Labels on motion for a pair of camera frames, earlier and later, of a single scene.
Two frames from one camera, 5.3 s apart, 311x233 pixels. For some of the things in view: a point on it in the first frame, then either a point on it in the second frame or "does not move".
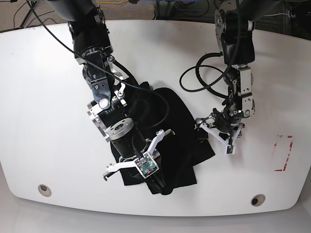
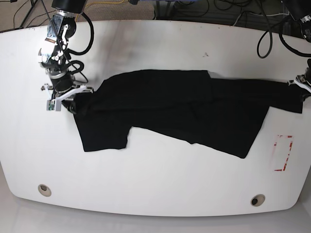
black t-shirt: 179,154 to 225,114
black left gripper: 134,145 to 62,81
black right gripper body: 228,117 to 307,75
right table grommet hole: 257,200 does not move
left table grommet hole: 44,190 does not move
